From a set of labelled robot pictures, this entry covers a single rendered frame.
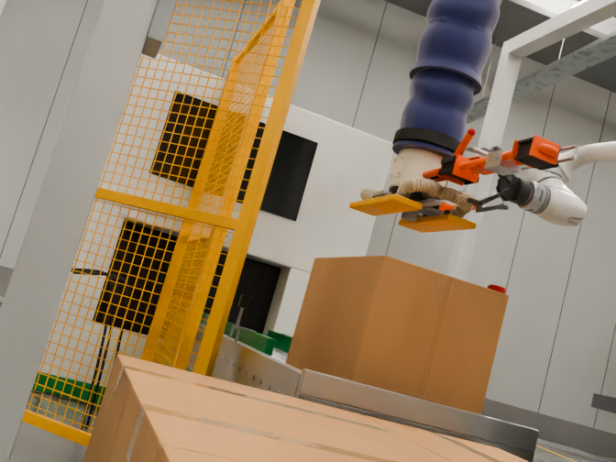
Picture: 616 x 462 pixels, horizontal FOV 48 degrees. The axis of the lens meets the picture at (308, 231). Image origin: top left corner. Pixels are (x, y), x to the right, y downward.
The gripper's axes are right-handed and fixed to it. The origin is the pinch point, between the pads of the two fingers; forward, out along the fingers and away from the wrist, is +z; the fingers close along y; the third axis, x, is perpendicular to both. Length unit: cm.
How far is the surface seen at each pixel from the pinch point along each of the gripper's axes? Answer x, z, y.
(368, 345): -5, 19, 55
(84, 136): 56, 103, 17
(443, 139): 14.7, 2.6, -11.3
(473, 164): -10.7, 4.7, 1.0
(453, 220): 9.0, -4.5, 12.9
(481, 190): 267, -166, -75
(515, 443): -13, -27, 70
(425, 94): 19.8, 9.8, -24.7
